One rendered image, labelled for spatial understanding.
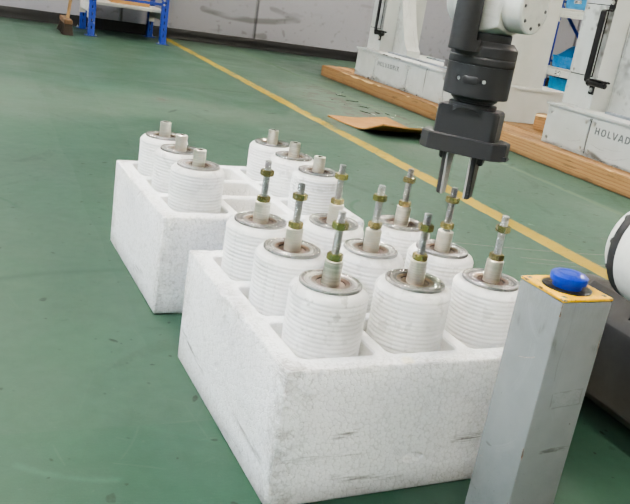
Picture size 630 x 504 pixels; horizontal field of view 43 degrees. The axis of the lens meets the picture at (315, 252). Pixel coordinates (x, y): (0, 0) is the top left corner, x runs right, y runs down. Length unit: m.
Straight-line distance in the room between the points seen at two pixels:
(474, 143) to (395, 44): 4.47
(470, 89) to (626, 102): 2.71
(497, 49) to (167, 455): 0.66
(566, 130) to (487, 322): 2.76
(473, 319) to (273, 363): 0.28
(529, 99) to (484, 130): 3.37
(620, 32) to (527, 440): 3.01
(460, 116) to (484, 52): 0.09
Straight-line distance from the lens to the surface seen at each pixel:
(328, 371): 0.89
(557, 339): 0.87
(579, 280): 0.88
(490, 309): 1.03
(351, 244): 1.08
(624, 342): 1.23
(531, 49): 4.41
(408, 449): 1.01
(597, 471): 1.22
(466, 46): 1.05
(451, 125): 1.09
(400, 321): 0.96
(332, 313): 0.90
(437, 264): 1.11
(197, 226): 1.37
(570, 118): 3.74
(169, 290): 1.40
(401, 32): 5.48
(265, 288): 1.01
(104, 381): 1.19
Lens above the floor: 0.57
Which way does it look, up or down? 18 degrees down
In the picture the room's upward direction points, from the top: 9 degrees clockwise
